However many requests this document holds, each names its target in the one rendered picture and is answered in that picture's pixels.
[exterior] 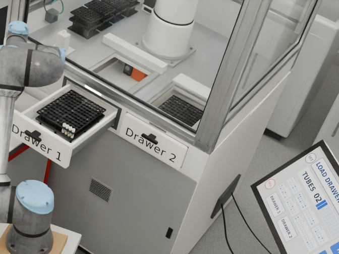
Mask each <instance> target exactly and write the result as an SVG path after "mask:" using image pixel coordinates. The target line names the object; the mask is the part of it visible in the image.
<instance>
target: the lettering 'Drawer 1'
mask: <svg viewBox="0 0 339 254"><path fill-rule="evenodd" d="M14 126H16V125H14V124H13V128H12V132H14V131H13V129H14ZM16 127H17V126H16ZM17 129H18V127H17ZM14 133H16V132H14ZM18 133H19V129H18V132H17V133H16V134H18ZM26 138H28V140H27V139H26ZM25 140H27V141H28V142H29V141H30V137H29V136H28V137H25ZM35 142H36V140H35V141H34V142H33V139H32V144H33V145H34V143H35ZM38 144H39V142H38ZM38 144H37V143H36V146H38ZM42 145H44V144H41V145H40V148H41V147H42ZM44 146H45V145H44ZM43 148H44V147H43ZM44 149H46V146H45V148H44ZM41 150H43V149H42V148H41ZM43 151H45V150H43ZM57 153H59V157H58V158H56V159H57V160H59V158H60V152H57ZM59 161H60V160H59Z"/></svg>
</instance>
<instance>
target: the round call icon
mask: <svg viewBox="0 0 339 254"><path fill-rule="evenodd" d="M263 184H264V186H265V188H266V191H267V192H268V191H269V190H271V189H272V188H274V187H275V186H277V183H276V181H275V179H274V177H272V178H270V179H269V180H267V181H265V182H264V183H263Z"/></svg>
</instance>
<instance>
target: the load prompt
mask: <svg viewBox="0 0 339 254"><path fill-rule="evenodd" d="M311 167H312V169H313V171H314V172H315V174H316V176H317V178H318V179H319V181H320V183H321V185H322V186H323V188H324V190H325V192H326V194H327V195H328V197H329V199H330V201H331V202H332V204H333V206H334V208H335V209H336V211H337V213H338V215H339V183H338V181H337V179H336V178H335V176H334V174H333V173H332V171H331V169H330V168H329V166H328V165H327V163H326V161H325V160H324V158H323V157H322V158H320V159H319V160H317V161H316V162H314V163H312V164H311Z"/></svg>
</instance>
